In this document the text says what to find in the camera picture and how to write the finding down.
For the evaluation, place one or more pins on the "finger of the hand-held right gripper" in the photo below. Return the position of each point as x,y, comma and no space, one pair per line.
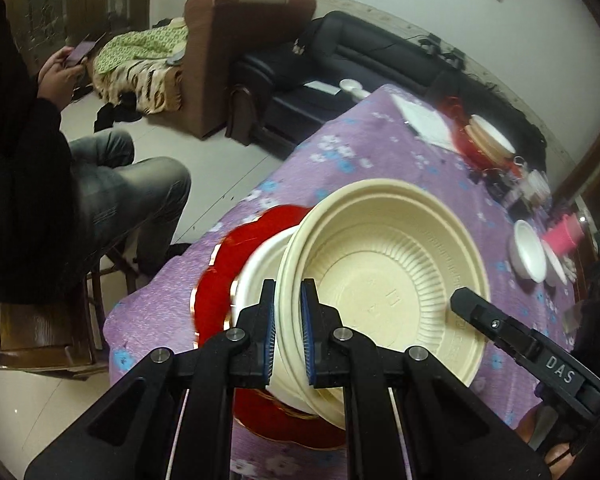
480,312

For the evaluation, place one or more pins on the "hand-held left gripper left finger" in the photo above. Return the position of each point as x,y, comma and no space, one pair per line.
269,340

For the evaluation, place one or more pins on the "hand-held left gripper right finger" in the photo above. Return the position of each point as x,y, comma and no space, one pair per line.
307,340

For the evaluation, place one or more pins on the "white bowl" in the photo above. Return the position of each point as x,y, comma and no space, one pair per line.
255,280
555,272
527,252

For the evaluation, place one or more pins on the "large red plate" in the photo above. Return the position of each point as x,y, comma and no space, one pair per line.
210,290

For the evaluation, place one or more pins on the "cream ribbed bowl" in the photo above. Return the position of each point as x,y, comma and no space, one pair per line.
390,270

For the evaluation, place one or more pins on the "person's right hand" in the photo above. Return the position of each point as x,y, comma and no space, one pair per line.
545,435

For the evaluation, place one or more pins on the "white crumpled tissue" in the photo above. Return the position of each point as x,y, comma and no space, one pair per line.
570,270

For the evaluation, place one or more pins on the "pink thermos cup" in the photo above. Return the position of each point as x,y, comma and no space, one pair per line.
562,235

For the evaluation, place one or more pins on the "black power adapter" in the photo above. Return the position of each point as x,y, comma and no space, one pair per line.
497,180

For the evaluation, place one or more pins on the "clear glass jar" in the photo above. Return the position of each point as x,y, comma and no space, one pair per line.
536,186

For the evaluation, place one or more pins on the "small red plastic plate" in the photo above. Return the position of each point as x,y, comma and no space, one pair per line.
462,145

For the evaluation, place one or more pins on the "purple floral tablecloth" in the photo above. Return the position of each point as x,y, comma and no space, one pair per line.
330,160

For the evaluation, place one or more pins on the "pen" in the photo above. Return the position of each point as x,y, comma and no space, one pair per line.
411,127

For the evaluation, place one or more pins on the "white paper notebook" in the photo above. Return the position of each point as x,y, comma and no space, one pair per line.
425,120

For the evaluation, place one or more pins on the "reddish round-back chair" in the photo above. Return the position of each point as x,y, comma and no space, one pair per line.
242,110

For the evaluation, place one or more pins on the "wooden chair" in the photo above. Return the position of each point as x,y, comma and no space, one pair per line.
35,330

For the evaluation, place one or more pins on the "white paper sheet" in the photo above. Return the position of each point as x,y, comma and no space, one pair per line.
322,88

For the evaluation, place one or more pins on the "small white dish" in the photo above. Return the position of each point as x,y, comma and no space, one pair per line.
352,89

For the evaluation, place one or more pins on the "black device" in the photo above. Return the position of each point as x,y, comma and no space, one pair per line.
454,57
432,45

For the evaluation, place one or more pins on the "black clothes pile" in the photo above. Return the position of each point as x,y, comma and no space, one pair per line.
115,112

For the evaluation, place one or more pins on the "brown patterned blanket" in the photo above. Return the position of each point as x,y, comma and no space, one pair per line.
145,85

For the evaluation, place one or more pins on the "black leather sofa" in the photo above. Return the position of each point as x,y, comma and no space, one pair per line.
360,40

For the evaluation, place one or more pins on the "brown armchair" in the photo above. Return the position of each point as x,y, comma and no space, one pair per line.
220,35

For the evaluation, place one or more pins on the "green patterned blanket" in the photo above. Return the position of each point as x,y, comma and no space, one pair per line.
140,45

